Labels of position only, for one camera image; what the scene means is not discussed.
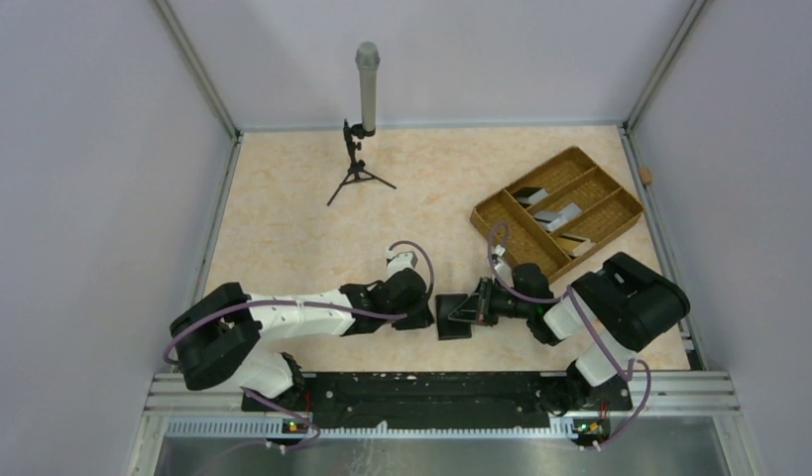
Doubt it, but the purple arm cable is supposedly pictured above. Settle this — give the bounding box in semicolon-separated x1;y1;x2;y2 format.
164;241;436;476
487;221;653;451

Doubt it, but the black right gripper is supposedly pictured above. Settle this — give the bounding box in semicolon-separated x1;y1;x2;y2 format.
452;278;534;328

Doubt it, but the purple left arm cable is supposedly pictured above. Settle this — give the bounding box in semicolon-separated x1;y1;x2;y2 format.
164;241;436;476

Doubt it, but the grey microphone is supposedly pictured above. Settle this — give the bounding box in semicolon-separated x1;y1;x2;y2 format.
355;42;381;137

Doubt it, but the black leather card holder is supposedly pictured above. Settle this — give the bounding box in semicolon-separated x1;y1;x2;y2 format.
434;294;476;342

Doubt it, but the gold card stack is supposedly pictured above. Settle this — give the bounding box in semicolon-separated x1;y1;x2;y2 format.
555;234;596;259

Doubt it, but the woven wicker divided tray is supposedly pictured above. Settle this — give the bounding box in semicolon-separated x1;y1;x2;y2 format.
470;146;643;283

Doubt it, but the black mini tripod stand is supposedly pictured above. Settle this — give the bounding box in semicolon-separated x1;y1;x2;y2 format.
326;119;397;206

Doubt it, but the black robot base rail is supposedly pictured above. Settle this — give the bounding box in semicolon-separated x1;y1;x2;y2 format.
276;372;633;429

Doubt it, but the black card stack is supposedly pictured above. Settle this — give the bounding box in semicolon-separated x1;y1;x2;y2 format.
512;186;549;207

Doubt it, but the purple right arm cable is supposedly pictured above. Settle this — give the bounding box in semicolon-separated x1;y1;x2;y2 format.
487;221;653;451

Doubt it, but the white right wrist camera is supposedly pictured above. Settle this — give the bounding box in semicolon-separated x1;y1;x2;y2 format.
489;245;513;285

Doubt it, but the small wooden wall block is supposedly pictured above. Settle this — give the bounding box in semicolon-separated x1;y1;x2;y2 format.
638;167;653;186

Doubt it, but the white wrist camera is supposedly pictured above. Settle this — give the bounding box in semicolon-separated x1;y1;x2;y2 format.
489;245;513;285
385;249;418;277

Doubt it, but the silver card stack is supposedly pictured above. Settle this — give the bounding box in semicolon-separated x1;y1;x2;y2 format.
532;202;582;232

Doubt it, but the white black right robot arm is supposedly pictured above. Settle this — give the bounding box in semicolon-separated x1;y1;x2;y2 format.
436;252;691;415

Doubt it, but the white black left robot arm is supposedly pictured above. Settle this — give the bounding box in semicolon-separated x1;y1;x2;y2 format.
170;269;434;410

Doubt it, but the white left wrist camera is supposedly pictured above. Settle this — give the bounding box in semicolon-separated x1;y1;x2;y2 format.
385;249;418;277

